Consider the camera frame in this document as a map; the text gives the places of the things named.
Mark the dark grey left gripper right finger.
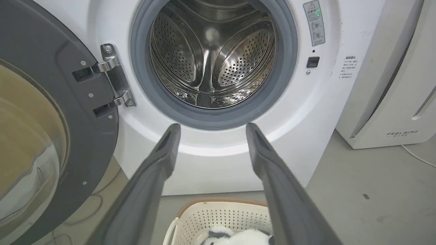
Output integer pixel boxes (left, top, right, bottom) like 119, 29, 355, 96
246, 123, 343, 245

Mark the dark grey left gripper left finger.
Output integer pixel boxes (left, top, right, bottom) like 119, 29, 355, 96
86, 124, 181, 245

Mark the white plush toy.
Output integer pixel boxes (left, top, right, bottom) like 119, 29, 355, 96
200, 226, 274, 245

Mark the grey washing machine door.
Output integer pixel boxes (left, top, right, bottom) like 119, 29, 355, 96
0, 0, 137, 245

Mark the cream perforated laundry basket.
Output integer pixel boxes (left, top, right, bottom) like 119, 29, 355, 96
163, 199, 274, 245

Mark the white front-load washing machine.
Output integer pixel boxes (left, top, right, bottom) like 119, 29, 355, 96
34, 0, 387, 196

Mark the white air purifier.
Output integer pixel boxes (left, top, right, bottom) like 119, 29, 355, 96
336, 0, 436, 149

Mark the thin grey floor cable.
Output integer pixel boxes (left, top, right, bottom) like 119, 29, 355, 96
51, 167, 123, 245

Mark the white power cable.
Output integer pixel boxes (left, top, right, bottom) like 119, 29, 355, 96
401, 145, 436, 168

